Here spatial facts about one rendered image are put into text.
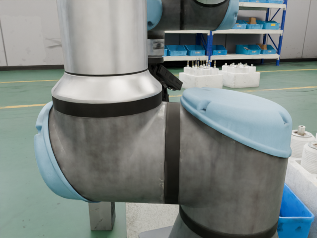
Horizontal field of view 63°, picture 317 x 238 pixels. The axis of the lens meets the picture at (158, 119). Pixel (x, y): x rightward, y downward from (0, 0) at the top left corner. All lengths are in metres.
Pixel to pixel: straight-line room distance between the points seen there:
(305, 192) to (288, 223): 0.15
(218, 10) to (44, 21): 5.39
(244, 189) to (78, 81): 0.18
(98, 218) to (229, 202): 0.67
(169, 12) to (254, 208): 0.38
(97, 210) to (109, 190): 0.61
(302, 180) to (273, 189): 0.68
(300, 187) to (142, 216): 0.52
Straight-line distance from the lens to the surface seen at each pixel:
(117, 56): 0.24
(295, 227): 0.87
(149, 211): 0.75
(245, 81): 3.48
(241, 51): 6.41
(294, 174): 1.00
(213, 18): 0.54
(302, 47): 8.24
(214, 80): 3.20
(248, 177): 0.26
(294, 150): 1.07
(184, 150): 0.25
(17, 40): 5.88
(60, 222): 0.99
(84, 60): 0.25
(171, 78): 0.70
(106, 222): 0.90
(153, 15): 0.51
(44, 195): 1.16
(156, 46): 0.64
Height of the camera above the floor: 0.59
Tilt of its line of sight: 17 degrees down
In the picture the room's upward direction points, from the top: straight up
